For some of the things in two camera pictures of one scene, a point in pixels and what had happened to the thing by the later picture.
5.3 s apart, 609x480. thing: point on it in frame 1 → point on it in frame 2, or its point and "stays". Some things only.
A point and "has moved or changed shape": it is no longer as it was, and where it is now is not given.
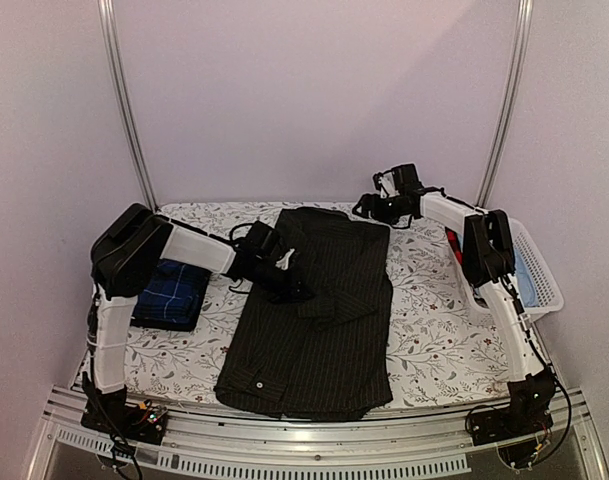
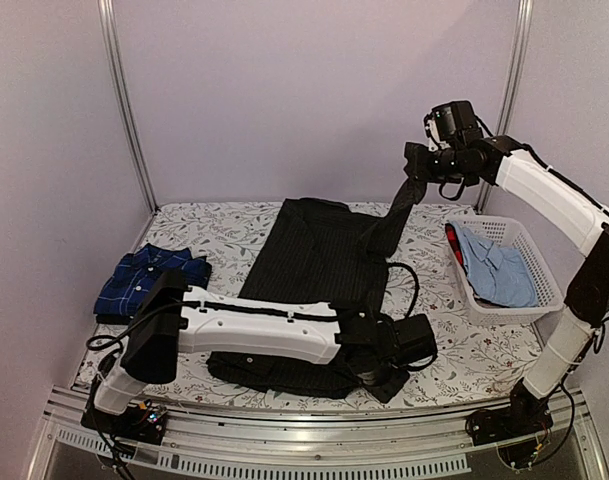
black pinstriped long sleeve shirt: (326, 357) has moved or changed shape
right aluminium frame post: (524, 34) stays
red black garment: (455, 243) stays
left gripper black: (289, 292) → (387, 393)
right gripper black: (366, 200) → (422, 169)
